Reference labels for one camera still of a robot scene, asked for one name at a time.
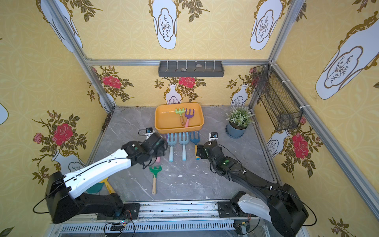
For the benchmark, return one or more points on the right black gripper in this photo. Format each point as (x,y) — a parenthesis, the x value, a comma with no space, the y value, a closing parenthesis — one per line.
(202,151)

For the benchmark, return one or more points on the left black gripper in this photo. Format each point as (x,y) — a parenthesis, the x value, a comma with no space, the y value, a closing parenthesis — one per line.
(160,144)

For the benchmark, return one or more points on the light blue rake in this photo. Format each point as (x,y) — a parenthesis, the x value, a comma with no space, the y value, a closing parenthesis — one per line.
(184,140)
(172,141)

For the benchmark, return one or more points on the dark blue rake yellow handle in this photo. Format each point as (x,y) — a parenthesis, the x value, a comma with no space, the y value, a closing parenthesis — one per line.
(195,139)

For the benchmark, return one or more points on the dark green rake wooden handle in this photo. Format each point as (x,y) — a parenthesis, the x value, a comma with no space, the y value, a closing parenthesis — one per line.
(155,170)

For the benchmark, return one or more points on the orange plastic storage tray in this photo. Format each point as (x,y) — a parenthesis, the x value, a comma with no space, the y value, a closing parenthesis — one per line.
(167,121)

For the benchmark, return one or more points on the light green rake wooden handle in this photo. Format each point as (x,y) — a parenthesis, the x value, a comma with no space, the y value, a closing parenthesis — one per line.
(180,113)

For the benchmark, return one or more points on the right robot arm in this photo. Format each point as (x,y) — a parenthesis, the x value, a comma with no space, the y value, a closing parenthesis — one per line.
(277,204)

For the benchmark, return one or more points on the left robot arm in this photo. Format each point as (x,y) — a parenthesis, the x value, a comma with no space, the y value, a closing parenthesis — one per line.
(66,194)

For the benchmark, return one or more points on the blue-grey plastic flower pot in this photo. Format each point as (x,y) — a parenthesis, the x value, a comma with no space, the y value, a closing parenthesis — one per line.
(235,130)

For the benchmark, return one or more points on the green artificial plant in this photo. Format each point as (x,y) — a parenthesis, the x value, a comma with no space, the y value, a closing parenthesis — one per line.
(240,117)

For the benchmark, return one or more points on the teal and yellow dustpan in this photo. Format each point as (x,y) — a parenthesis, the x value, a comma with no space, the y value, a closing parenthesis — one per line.
(98,187)

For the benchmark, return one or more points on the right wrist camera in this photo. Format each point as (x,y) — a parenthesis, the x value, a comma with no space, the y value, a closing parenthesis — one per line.
(213,136)

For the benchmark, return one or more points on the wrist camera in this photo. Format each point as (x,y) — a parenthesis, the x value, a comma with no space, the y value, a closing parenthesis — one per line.
(149,131)
(213,136)

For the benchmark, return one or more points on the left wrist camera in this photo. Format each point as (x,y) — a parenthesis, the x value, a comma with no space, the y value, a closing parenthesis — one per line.
(149,131)

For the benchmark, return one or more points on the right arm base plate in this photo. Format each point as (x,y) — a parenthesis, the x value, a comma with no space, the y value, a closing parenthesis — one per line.
(229,209)

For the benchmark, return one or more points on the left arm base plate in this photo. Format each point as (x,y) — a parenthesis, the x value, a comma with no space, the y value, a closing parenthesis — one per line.
(130,211)

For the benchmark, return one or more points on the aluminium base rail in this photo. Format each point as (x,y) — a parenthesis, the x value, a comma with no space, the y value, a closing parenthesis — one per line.
(166,216)

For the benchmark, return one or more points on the grey wall shelf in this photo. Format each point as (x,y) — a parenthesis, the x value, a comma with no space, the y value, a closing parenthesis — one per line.
(191,68)

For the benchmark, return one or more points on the black wire mesh basket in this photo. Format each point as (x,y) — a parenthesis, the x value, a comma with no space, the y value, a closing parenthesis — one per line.
(282,108)

